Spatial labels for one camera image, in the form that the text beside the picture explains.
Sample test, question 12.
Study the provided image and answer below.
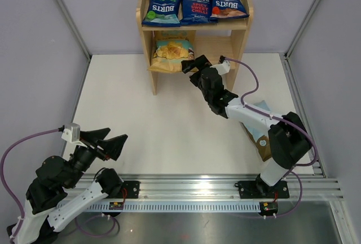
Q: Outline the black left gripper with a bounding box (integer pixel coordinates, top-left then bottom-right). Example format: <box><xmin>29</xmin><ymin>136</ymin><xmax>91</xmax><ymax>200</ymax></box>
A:
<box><xmin>64</xmin><ymin>128</ymin><xmax>127</xmax><ymax>188</ymax></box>

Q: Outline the tan kettle chips bag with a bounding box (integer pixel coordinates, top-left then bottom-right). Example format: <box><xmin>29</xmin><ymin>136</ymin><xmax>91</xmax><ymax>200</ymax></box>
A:
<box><xmin>148</xmin><ymin>30</ymin><xmax>195</xmax><ymax>73</ymax></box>

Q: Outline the blue sea salt vinegar bag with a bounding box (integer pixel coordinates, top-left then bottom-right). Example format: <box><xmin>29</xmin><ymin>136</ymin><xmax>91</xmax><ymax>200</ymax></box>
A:
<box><xmin>142</xmin><ymin>0</ymin><xmax>181</xmax><ymax>28</ymax></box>

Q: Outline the blue spicy chilli bag front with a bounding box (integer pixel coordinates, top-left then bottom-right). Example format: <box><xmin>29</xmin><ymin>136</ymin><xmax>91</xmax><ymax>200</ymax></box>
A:
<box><xmin>180</xmin><ymin>0</ymin><xmax>218</xmax><ymax>26</ymax></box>

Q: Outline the blue spicy chilli bag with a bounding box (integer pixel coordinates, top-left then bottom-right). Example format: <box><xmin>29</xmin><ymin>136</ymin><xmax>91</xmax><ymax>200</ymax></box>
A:
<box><xmin>180</xmin><ymin>0</ymin><xmax>218</xmax><ymax>26</ymax></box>
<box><xmin>210</xmin><ymin>0</ymin><xmax>249</xmax><ymax>19</ymax></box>

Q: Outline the light blue cassava chips bag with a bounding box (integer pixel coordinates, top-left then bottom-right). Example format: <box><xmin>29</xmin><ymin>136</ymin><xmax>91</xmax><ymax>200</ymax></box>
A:
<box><xmin>239</xmin><ymin>99</ymin><xmax>276</xmax><ymax>162</ymax></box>

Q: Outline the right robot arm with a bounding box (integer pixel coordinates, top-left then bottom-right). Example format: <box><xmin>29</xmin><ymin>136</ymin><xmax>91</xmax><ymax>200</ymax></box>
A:
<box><xmin>181</xmin><ymin>55</ymin><xmax>316</xmax><ymax>198</ymax></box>

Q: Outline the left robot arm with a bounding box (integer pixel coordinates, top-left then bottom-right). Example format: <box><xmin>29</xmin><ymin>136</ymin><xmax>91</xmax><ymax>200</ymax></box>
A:
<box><xmin>7</xmin><ymin>123</ymin><xmax>128</xmax><ymax>243</ymax></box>

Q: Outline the wooden two-tier shelf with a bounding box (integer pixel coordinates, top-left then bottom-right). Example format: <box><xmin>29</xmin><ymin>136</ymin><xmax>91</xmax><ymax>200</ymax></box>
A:
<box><xmin>135</xmin><ymin>0</ymin><xmax>254</xmax><ymax>96</ymax></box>

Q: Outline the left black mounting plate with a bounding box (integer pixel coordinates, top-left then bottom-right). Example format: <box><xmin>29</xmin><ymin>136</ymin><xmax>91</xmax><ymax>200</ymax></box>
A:
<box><xmin>113</xmin><ymin>180</ymin><xmax>140</xmax><ymax>199</ymax></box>

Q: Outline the black mounting plate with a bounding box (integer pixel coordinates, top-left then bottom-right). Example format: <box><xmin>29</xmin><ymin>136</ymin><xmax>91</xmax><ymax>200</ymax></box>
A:
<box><xmin>235</xmin><ymin>180</ymin><xmax>290</xmax><ymax>199</ymax></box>
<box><xmin>113</xmin><ymin>180</ymin><xmax>140</xmax><ymax>199</ymax></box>

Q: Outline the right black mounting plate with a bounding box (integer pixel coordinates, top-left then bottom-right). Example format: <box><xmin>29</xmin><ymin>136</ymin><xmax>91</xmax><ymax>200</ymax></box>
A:
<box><xmin>235</xmin><ymin>180</ymin><xmax>290</xmax><ymax>199</ymax></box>

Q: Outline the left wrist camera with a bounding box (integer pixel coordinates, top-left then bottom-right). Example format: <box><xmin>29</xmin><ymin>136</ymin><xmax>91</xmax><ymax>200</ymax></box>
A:
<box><xmin>59</xmin><ymin>123</ymin><xmax>81</xmax><ymax>145</ymax></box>

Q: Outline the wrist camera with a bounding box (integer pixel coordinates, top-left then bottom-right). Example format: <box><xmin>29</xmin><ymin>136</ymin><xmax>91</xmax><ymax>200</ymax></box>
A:
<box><xmin>212</xmin><ymin>55</ymin><xmax>231</xmax><ymax>76</ymax></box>
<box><xmin>59</xmin><ymin>123</ymin><xmax>81</xmax><ymax>145</ymax></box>

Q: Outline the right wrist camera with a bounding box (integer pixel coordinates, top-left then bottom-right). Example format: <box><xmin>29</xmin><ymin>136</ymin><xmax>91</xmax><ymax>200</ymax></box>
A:
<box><xmin>212</xmin><ymin>55</ymin><xmax>231</xmax><ymax>76</ymax></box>

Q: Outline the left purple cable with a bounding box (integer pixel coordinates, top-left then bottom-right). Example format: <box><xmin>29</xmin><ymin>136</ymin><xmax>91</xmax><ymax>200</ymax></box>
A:
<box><xmin>0</xmin><ymin>127</ymin><xmax>119</xmax><ymax>239</ymax></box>

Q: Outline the purple cable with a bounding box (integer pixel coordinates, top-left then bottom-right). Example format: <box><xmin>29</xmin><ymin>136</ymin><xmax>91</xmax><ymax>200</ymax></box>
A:
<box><xmin>0</xmin><ymin>127</ymin><xmax>119</xmax><ymax>239</ymax></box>
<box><xmin>225</xmin><ymin>56</ymin><xmax>319</xmax><ymax>218</ymax></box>

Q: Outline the white slotted cable duct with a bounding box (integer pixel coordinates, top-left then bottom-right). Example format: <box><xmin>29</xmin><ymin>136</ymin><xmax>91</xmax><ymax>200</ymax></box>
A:
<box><xmin>85</xmin><ymin>201</ymin><xmax>261</xmax><ymax>213</ymax></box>

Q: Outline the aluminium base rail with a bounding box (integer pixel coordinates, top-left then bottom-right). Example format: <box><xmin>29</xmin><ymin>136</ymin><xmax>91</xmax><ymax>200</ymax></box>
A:
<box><xmin>38</xmin><ymin>174</ymin><xmax>344</xmax><ymax>201</ymax></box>

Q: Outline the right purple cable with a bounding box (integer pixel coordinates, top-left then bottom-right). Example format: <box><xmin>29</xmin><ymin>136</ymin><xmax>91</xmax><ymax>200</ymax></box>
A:
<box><xmin>225</xmin><ymin>56</ymin><xmax>319</xmax><ymax>218</ymax></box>

